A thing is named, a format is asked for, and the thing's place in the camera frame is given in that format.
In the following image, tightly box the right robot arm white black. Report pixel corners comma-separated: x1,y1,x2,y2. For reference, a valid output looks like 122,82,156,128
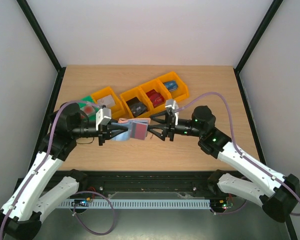
148,105,300,223

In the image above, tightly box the left black frame post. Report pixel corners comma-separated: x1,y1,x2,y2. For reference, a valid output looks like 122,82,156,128
15,0,64,73

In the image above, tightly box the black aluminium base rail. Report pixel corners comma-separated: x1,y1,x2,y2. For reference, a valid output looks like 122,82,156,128
83,171,228,199

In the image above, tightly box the yellow bin single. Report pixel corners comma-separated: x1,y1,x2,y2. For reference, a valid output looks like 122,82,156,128
90,86,126,119

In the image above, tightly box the green bin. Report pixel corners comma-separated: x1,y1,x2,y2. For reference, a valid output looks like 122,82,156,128
79,95,102,121

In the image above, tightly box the yellow triple bin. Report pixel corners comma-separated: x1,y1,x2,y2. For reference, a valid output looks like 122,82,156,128
119,71,189,118

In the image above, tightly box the black card stack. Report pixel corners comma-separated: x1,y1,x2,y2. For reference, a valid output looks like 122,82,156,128
126,97,148,118

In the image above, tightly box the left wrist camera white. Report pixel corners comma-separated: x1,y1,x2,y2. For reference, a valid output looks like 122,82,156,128
95,107,112,131

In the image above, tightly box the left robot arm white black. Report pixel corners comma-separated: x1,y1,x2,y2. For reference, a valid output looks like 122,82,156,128
0,101,129,240

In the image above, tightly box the light blue cable duct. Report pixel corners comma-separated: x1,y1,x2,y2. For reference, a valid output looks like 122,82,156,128
57,199,211,210

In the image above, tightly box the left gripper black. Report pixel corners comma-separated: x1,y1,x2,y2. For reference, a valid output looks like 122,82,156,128
71,119,128,146

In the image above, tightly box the right black frame post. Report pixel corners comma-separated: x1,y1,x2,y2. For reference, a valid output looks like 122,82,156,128
234,0,285,73

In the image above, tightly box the red white card stack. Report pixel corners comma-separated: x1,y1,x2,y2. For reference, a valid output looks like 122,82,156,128
80,105,98,118

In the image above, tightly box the red credit card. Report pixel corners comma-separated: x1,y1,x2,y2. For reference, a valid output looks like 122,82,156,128
130,122,148,140

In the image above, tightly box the black frame post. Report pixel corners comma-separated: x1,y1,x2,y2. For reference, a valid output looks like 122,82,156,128
234,0,285,73
15,0,64,73

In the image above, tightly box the blue card stack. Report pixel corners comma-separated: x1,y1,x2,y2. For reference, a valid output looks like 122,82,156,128
163,80,179,92

